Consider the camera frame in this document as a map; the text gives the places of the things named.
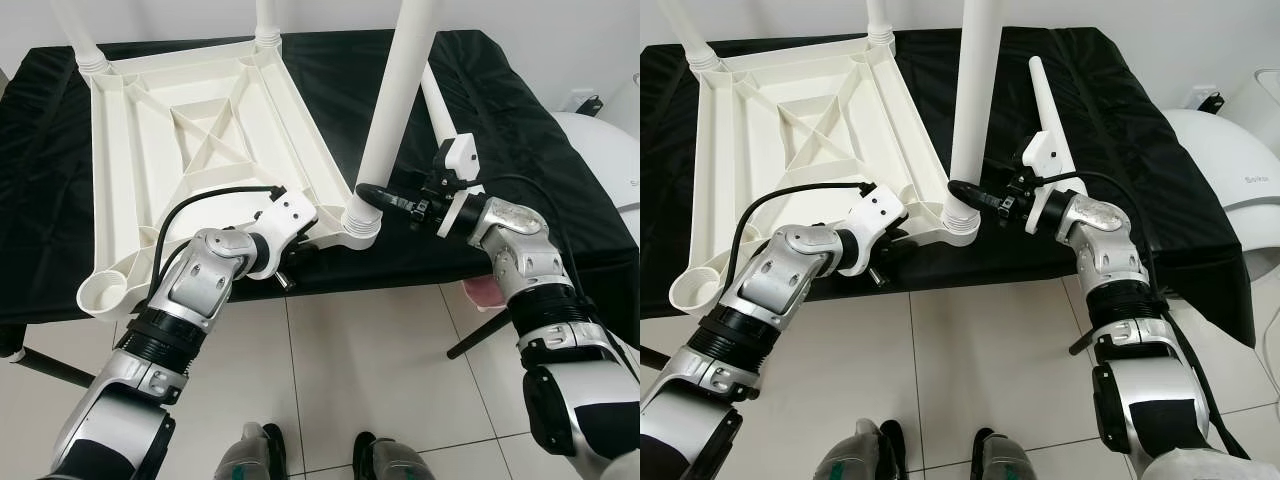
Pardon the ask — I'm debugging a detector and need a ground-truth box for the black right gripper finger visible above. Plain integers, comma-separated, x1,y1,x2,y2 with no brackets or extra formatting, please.
947,179,1011,216
356,181,426,221

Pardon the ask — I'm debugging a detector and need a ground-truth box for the white plastic table top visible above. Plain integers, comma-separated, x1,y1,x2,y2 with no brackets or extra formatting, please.
78,38,386,321
668,38,981,319

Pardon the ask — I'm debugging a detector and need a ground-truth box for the black tablecloth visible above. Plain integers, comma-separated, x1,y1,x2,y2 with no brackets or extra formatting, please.
640,28,1259,346
0,30,641,346

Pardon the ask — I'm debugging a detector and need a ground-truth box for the white round appliance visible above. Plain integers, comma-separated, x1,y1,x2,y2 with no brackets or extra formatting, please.
1165,108,1280,291
555,110,641,211

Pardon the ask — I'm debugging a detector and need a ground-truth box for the grey robot right leg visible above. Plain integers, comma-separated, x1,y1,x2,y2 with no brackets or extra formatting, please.
972,428,1036,480
353,432,431,480

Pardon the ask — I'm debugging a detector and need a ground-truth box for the white rounded plastic container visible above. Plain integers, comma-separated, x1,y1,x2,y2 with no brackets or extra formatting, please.
1225,68,1280,131

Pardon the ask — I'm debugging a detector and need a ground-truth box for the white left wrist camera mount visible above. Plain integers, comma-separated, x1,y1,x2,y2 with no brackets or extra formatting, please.
255,188,321,266
850,185,911,266

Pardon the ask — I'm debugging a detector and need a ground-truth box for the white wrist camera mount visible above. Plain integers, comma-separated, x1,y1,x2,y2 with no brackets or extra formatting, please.
1020,132,1076,236
850,185,911,266
437,135,486,239
255,188,321,266

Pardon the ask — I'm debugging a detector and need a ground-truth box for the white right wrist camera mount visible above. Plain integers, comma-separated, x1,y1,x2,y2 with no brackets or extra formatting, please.
1020,132,1076,236
437,135,486,239

